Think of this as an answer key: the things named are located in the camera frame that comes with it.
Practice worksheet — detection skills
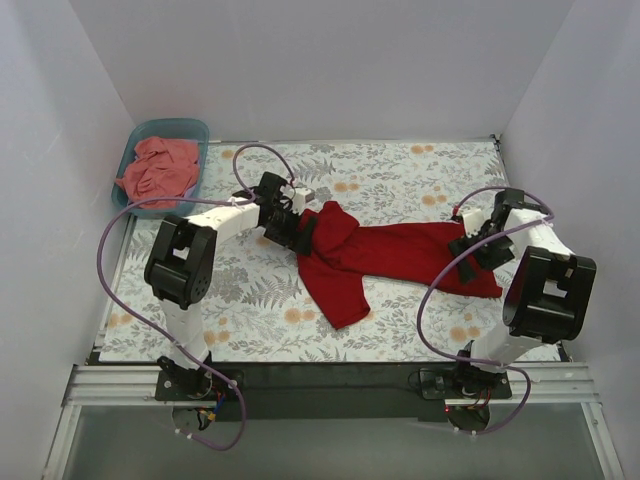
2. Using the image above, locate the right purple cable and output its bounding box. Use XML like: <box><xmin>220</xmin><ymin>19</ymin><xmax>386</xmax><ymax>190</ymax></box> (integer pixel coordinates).
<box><xmin>417</xmin><ymin>186</ymin><xmax>556</xmax><ymax>437</ymax></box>

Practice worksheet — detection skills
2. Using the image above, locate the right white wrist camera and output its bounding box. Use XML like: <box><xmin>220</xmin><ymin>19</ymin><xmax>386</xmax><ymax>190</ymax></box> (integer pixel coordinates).
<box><xmin>451</xmin><ymin>208</ymin><xmax>486</xmax><ymax>238</ymax></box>

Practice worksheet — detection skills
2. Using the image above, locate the blue plastic basket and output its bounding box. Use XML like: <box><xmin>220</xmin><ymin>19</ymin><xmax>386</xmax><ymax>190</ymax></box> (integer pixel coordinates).
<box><xmin>111</xmin><ymin>118</ymin><xmax>209</xmax><ymax>209</ymax></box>

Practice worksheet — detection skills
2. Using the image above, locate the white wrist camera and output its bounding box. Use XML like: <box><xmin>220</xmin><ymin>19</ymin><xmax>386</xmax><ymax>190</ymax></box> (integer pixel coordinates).
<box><xmin>451</xmin><ymin>208</ymin><xmax>486</xmax><ymax>238</ymax></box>
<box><xmin>291</xmin><ymin>187</ymin><xmax>315</xmax><ymax>210</ymax></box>

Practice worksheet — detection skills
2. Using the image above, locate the dark red t shirt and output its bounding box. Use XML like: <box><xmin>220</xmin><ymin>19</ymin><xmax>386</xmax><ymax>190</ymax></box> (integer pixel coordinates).
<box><xmin>294</xmin><ymin>200</ymin><xmax>504</xmax><ymax>330</ymax></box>

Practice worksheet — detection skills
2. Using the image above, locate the aluminium frame rail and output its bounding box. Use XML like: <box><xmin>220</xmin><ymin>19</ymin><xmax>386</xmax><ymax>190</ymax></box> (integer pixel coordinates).
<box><xmin>44</xmin><ymin>363</ymin><xmax>176</xmax><ymax>476</ymax></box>

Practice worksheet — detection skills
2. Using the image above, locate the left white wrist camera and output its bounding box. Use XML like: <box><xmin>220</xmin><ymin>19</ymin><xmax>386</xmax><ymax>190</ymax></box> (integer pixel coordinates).
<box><xmin>291</xmin><ymin>187</ymin><xmax>315</xmax><ymax>210</ymax></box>

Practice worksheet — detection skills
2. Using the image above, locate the floral patterned table mat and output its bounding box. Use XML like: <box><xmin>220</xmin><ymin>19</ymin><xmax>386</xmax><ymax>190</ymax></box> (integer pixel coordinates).
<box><xmin>99</xmin><ymin>141</ymin><xmax>506</xmax><ymax>362</ymax></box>

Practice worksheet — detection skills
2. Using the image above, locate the pink t shirt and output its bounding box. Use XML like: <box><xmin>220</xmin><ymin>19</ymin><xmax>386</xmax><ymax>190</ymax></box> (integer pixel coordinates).
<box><xmin>115</xmin><ymin>136</ymin><xmax>200</xmax><ymax>210</ymax></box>

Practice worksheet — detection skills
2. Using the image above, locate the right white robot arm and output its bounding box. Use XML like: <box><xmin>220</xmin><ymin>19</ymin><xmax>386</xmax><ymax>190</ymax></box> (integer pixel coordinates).
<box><xmin>448</xmin><ymin>187</ymin><xmax>597</xmax><ymax>398</ymax></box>

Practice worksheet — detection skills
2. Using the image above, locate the purple cable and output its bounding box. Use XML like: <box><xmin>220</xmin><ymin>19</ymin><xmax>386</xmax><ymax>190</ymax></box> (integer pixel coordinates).
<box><xmin>96</xmin><ymin>143</ymin><xmax>301</xmax><ymax>449</ymax></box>
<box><xmin>417</xmin><ymin>186</ymin><xmax>556</xmax><ymax>437</ymax></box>

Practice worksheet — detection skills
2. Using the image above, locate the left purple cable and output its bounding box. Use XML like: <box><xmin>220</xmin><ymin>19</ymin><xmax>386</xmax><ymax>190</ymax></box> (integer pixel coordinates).
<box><xmin>96</xmin><ymin>143</ymin><xmax>301</xmax><ymax>449</ymax></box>

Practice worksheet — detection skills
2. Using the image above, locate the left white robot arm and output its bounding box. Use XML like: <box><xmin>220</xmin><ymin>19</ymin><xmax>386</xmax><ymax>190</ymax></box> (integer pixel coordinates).
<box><xmin>144</xmin><ymin>172</ymin><xmax>315</xmax><ymax>400</ymax></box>

